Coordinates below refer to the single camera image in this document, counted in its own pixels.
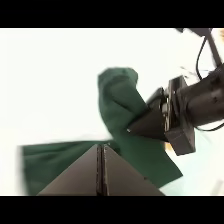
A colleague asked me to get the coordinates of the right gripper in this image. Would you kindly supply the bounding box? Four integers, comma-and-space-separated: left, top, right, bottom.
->
127, 75, 198, 157

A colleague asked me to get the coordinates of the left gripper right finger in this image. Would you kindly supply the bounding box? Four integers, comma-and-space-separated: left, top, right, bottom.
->
101, 143, 166, 197

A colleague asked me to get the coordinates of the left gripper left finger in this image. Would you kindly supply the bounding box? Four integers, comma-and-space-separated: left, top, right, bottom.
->
37, 143, 102, 197

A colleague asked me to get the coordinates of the dark green T-shirt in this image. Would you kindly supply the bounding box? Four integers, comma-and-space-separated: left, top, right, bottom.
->
19, 66, 184, 197

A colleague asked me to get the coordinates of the black cable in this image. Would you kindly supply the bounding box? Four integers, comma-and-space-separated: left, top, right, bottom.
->
195, 35, 210, 82
195, 121, 224, 133

